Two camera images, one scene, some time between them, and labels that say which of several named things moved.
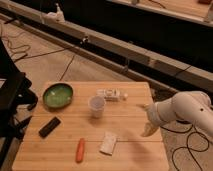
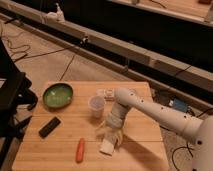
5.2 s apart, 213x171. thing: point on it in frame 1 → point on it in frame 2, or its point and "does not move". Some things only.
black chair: x=15 y=94 does not move
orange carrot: x=80 y=150 does not move
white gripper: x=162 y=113 → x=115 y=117
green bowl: x=57 y=95 does not move
